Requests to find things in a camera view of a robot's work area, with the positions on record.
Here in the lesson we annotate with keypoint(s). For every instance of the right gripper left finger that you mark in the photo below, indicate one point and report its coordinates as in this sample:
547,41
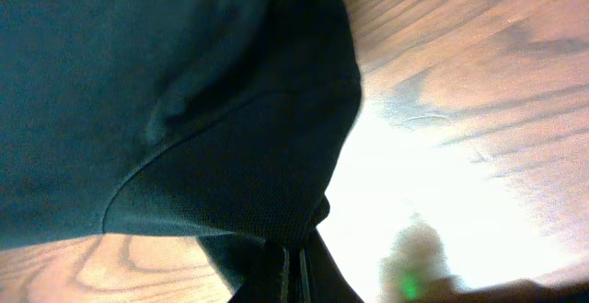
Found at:
268,281

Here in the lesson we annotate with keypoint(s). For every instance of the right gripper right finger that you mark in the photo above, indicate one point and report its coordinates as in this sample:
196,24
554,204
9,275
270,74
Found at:
319,278

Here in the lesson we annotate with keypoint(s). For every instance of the black t-shirt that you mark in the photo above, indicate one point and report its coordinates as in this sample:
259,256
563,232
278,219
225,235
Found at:
174,118

